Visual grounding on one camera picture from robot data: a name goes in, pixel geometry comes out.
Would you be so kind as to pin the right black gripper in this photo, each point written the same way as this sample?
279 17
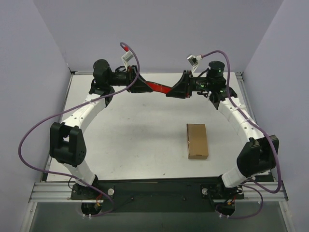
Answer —
188 83

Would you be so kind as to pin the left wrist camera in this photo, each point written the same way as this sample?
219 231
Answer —
126 58

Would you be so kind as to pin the aluminium frame rail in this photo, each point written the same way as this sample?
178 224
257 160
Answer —
63 192

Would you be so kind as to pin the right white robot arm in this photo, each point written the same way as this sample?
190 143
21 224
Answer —
259 153

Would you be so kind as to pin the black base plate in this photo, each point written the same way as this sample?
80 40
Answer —
161 205

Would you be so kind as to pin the brown cardboard express box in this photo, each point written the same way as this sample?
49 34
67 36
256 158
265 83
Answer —
197 142

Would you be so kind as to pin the red black utility knife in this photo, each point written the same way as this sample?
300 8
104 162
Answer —
156 87

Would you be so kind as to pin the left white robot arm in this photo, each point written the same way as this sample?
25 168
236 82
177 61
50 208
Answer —
67 145

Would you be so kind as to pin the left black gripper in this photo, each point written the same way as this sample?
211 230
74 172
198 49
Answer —
133 80

